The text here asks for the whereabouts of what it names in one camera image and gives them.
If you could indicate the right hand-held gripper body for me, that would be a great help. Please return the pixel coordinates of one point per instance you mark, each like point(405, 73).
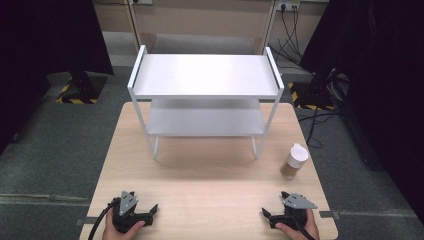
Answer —
point(296, 201)

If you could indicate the person's left hand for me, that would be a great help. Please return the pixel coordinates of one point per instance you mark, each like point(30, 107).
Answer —
point(111, 233)

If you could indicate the person's right hand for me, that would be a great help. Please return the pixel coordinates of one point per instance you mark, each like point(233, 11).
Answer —
point(311, 230)

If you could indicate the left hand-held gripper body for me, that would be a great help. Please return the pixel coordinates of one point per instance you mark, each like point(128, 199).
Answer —
point(127, 204)

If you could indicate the grey floor tape strip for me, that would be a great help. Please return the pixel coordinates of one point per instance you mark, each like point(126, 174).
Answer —
point(329, 215)
point(87, 221)

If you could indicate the white wall socket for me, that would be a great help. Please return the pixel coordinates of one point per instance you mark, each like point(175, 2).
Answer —
point(288, 4)

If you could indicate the black curtain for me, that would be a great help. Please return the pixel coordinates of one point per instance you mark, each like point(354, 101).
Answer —
point(383, 83)
point(40, 50)

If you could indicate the beige wooden cabinet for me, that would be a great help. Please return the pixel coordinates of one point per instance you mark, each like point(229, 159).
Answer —
point(203, 23)

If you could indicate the brown spice jar white lid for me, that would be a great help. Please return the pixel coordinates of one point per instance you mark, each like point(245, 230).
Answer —
point(297, 156)

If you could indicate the white two-tier metal shelf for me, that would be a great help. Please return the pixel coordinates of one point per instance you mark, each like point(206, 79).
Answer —
point(206, 75)

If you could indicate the black stand base striped tape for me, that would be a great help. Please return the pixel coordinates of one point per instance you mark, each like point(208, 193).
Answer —
point(316, 91)
point(83, 87)

